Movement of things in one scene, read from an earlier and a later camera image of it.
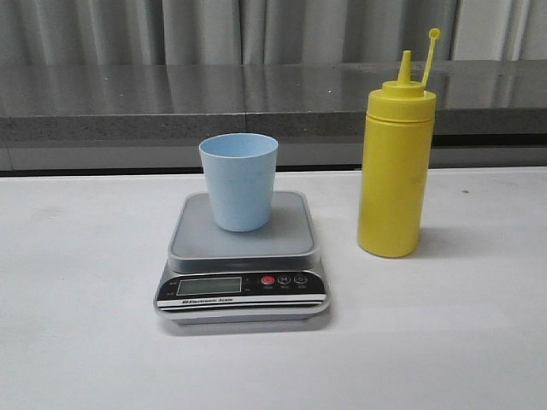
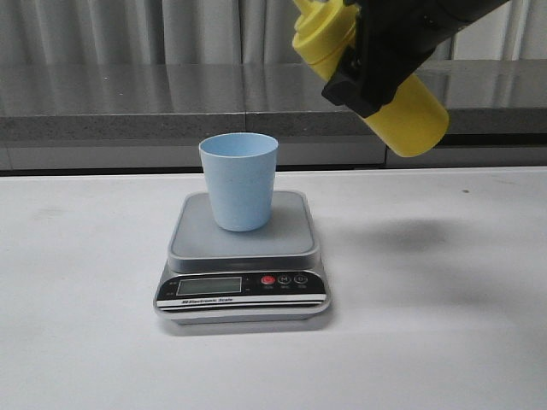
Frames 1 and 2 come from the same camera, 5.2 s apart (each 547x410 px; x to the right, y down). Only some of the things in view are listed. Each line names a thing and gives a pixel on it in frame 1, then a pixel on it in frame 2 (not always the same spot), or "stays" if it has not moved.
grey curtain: [155, 32] stays
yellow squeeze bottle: [392, 212] -> [413, 120]
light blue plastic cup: [240, 171] stays
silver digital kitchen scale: [214, 277] stays
